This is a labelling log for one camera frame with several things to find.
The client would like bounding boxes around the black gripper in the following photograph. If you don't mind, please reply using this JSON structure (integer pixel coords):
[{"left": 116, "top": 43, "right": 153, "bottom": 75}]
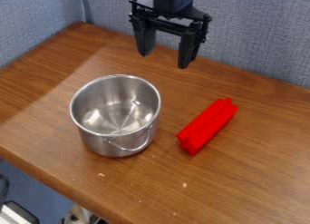
[{"left": 129, "top": 0, "right": 212, "bottom": 69}]

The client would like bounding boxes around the metal pot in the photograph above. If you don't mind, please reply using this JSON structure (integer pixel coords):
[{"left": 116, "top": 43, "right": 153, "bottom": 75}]
[{"left": 69, "top": 74, "right": 161, "bottom": 158}]

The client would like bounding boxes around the red block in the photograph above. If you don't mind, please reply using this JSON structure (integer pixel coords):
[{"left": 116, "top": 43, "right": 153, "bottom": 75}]
[{"left": 176, "top": 98, "right": 239, "bottom": 155}]

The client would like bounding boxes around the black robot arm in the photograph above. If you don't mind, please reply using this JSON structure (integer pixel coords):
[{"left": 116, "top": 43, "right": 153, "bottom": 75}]
[{"left": 129, "top": 0, "right": 212, "bottom": 69}]

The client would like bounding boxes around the white black object under table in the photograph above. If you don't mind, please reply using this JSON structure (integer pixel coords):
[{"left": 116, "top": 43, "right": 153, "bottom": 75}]
[{"left": 58, "top": 205, "right": 109, "bottom": 224}]

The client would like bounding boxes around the grey case under table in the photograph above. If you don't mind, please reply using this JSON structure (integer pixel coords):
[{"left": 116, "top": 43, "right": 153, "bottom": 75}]
[{"left": 0, "top": 200, "right": 40, "bottom": 224}]

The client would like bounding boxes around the black bag strap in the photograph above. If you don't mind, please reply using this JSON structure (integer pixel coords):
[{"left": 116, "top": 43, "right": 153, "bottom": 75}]
[{"left": 0, "top": 174, "right": 10, "bottom": 209}]

